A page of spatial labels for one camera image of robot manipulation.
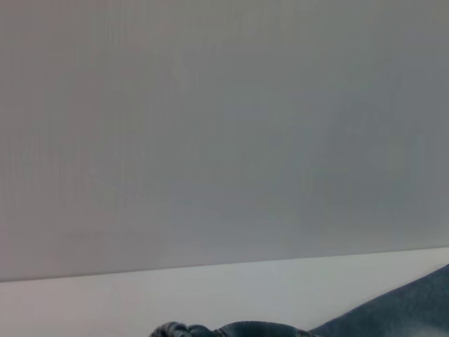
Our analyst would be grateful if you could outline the blue denim shorts with print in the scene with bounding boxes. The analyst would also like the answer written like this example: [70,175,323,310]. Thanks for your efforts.
[150,263,449,337]

